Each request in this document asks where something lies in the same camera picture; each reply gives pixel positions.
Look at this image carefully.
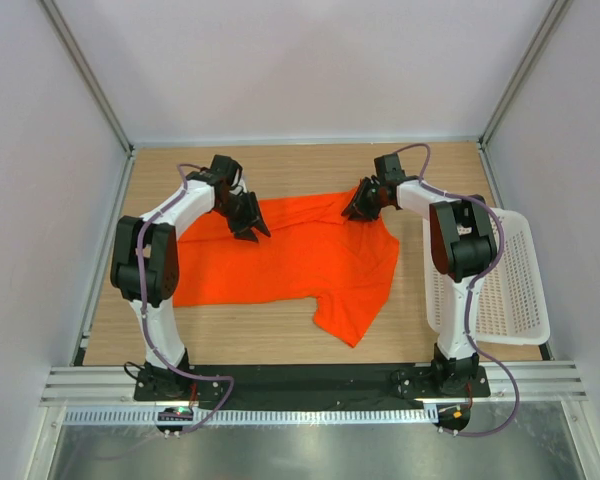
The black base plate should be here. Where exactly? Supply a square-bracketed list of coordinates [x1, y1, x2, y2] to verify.
[125, 362, 490, 412]

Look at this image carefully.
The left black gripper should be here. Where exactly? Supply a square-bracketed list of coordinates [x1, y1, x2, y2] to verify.
[214, 191, 269, 242]

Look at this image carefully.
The aluminium rail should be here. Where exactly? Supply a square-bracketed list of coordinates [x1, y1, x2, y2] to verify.
[40, 360, 588, 406]

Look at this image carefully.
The left aluminium frame post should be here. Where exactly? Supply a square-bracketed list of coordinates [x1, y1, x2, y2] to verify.
[37, 0, 134, 156]

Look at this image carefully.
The aluminium frame post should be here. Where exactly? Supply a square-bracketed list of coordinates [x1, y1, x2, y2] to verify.
[37, 0, 134, 156]
[478, 0, 572, 151]

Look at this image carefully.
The slotted cable duct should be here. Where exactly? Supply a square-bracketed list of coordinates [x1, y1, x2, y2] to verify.
[64, 406, 438, 427]

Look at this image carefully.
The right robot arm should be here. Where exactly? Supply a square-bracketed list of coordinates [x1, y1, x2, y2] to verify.
[342, 153, 500, 396]

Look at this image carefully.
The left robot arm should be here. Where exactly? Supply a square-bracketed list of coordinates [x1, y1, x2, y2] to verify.
[110, 155, 270, 401]

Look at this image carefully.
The orange t shirt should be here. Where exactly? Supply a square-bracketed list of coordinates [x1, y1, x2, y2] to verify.
[173, 192, 400, 347]

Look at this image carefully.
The right aluminium frame post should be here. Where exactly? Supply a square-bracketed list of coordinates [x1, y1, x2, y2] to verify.
[478, 0, 572, 151]

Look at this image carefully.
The white plastic basket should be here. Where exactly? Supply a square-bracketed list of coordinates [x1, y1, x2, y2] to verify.
[422, 203, 551, 347]

